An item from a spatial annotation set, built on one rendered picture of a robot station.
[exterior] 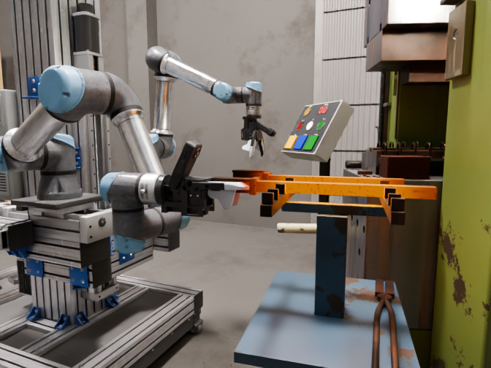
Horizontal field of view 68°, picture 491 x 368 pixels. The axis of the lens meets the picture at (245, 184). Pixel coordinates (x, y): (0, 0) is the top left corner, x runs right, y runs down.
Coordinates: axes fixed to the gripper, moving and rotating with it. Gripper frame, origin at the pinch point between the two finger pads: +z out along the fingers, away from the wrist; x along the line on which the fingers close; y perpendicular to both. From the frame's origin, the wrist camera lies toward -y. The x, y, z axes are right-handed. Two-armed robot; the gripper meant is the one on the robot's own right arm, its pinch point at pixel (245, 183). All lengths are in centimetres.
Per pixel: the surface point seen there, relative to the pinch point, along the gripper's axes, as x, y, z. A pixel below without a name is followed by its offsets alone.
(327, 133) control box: -93, -12, 11
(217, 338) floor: -91, 93, -42
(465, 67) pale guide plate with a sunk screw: -26, -27, 47
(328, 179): -10.6, -0.4, 16.9
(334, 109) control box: -98, -22, 13
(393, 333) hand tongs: 8.1, 25.2, 30.4
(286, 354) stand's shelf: 18.3, 26.4, 12.6
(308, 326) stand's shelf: 8.0, 26.4, 15.2
